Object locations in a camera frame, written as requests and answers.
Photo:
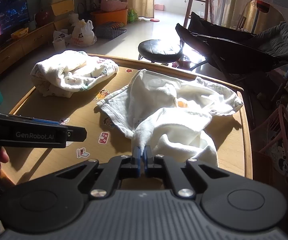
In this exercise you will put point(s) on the black handbag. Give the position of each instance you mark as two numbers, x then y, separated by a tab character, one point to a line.
85	12

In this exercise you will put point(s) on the white plastic bag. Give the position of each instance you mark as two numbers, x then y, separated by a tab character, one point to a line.
82	36

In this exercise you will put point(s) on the wooden step ladder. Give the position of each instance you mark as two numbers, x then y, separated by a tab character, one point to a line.
188	10

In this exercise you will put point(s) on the cartoon cushion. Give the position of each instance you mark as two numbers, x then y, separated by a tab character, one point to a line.
281	160

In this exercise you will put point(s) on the orange plastic tub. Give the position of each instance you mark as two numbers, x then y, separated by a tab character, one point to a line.
108	17

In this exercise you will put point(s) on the small red disc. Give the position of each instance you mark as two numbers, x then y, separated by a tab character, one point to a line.
155	19

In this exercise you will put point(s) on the small white tote bag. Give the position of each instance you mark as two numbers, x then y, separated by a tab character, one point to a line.
59	41

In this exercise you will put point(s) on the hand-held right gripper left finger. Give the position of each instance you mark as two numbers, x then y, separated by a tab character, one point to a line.
139	160

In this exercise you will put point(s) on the wooden television cabinet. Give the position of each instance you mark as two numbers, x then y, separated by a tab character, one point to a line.
21	47

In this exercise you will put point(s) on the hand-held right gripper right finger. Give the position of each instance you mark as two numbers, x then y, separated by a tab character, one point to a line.
147	158

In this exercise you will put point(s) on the round black stool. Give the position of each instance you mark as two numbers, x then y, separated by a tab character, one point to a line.
159	47

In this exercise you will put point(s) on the pink plastic box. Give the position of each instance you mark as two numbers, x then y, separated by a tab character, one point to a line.
159	7

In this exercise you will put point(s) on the green toy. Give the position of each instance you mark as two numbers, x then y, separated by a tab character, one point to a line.
133	15

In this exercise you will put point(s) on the yellow storage drawer stack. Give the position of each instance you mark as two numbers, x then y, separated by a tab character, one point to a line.
61	7

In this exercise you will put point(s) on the black folding lounge chair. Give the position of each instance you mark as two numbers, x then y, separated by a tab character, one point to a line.
221	47

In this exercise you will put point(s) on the pink basket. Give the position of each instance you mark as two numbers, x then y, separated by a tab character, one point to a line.
113	5

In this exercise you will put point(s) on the pink child's chair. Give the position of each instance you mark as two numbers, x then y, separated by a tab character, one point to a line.
284	130

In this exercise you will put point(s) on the crumpled printed white cloth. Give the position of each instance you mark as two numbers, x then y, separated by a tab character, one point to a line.
58	72

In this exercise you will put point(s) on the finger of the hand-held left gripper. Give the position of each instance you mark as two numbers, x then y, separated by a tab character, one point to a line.
77	133

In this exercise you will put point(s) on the dark red jar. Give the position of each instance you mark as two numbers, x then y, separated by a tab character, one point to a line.
42	17

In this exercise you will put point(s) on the white garment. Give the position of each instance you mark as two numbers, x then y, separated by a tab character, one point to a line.
179	130

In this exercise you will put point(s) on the wooden table with stickers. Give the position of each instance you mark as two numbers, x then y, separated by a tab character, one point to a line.
103	138

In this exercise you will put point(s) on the yellow patterned basket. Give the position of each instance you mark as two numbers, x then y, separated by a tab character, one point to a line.
20	33

